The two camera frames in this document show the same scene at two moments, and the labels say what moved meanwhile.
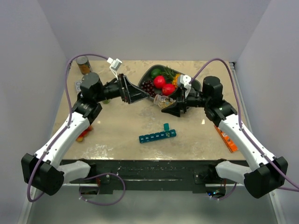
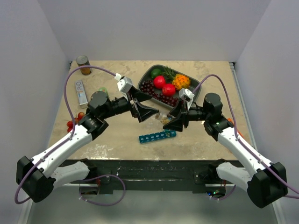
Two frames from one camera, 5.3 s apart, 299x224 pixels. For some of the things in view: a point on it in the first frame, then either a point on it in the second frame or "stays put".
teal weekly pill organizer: (167, 133) stays put
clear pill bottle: (163, 101) -> (164, 118)
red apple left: (159, 81) stays put
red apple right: (168, 89) stays put
